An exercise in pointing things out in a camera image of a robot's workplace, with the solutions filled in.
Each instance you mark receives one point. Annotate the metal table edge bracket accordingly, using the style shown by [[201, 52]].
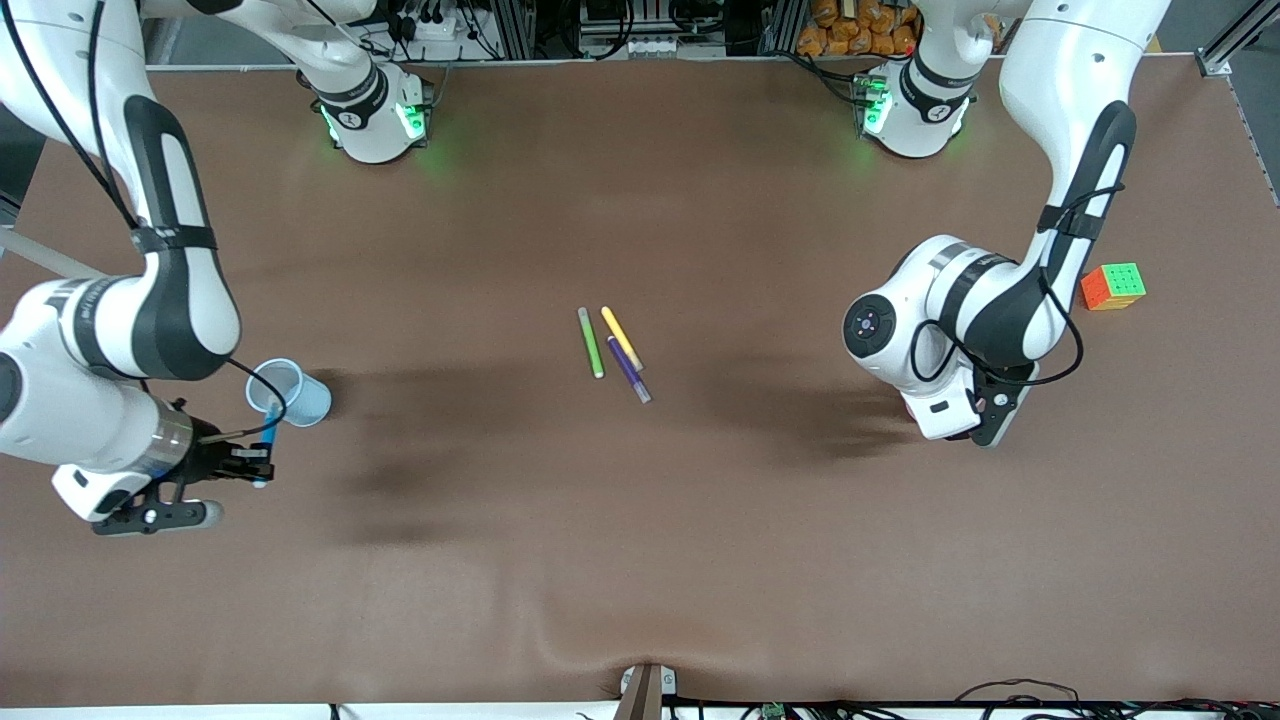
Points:
[[645, 695]]

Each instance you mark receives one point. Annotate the blue marker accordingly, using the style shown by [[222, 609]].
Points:
[[272, 420]]

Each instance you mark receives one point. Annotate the yellow marker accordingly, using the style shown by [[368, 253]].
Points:
[[620, 336]]

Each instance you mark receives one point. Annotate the green marker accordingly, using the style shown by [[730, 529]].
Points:
[[591, 343]]

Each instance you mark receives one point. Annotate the light blue mesh cup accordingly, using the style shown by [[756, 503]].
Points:
[[310, 400]]

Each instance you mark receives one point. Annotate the purple marker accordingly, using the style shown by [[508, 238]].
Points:
[[632, 375]]

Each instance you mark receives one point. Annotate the white connector strip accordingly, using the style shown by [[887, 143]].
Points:
[[652, 46]]

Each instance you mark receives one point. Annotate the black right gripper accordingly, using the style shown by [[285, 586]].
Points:
[[212, 457]]

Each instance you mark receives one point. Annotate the aluminium corner profile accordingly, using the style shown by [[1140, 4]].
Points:
[[1235, 35]]

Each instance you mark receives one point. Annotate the orange packets pile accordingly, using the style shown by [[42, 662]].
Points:
[[850, 25]]

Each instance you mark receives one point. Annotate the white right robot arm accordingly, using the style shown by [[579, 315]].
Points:
[[180, 320]]

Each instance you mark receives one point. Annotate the aluminium frame post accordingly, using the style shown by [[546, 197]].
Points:
[[512, 28], [783, 25]]

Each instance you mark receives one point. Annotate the white stand with rod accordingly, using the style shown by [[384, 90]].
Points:
[[50, 258]]

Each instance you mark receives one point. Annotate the colourful puzzle cube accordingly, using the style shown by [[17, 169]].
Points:
[[1120, 280]]

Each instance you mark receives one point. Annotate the white power strip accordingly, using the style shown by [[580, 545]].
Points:
[[430, 28]]

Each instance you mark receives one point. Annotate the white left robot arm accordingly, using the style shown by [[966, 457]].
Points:
[[1060, 80]]

